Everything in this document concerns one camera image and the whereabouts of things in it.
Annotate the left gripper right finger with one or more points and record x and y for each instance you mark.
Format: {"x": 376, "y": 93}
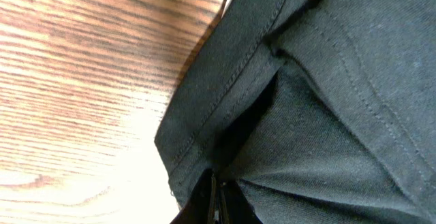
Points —
{"x": 233, "y": 207}

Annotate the black t-shirt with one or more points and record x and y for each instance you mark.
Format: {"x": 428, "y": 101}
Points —
{"x": 322, "y": 111}

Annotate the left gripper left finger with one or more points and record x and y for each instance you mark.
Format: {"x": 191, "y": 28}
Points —
{"x": 200, "y": 208}

